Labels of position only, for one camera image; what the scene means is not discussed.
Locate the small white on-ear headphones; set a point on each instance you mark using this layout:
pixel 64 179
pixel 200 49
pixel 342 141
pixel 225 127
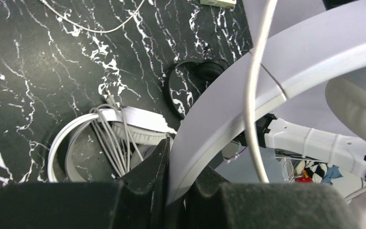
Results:
pixel 329 48

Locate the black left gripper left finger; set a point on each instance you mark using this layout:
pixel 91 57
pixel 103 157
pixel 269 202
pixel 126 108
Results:
pixel 135 201

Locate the black wired headphones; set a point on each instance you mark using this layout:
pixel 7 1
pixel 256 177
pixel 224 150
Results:
pixel 186 80

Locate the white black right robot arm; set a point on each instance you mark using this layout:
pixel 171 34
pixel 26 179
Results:
pixel 346 152

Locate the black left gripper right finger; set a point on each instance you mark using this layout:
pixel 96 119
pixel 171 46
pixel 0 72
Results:
pixel 215 203

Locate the large white over-ear headphones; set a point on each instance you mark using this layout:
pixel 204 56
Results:
pixel 121 130

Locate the small white green box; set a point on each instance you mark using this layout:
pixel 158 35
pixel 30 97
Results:
pixel 219 3

